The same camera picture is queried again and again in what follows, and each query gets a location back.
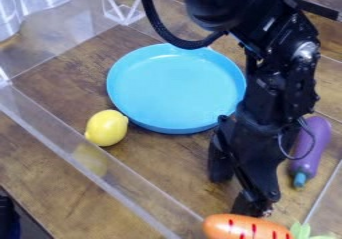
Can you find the purple toy eggplant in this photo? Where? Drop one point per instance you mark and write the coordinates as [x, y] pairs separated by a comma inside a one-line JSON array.
[[311, 144]]

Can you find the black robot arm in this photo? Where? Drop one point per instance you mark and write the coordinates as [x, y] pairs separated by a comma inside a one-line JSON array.
[[282, 52]]

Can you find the blue round plate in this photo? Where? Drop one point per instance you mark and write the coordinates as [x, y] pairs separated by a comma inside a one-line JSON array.
[[174, 91]]

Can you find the orange toy carrot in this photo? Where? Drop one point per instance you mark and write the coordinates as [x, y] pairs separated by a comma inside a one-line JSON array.
[[232, 226]]

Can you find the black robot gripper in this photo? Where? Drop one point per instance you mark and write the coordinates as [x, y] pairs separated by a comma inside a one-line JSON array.
[[247, 149]]

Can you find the clear acrylic corner bracket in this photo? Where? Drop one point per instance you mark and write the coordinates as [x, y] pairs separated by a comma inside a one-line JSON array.
[[120, 13]]

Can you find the clear acrylic enclosure wall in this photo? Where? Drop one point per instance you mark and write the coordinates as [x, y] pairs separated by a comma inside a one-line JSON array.
[[139, 190]]

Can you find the yellow toy lemon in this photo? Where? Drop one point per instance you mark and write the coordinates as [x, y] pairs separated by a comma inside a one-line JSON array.
[[105, 128]]

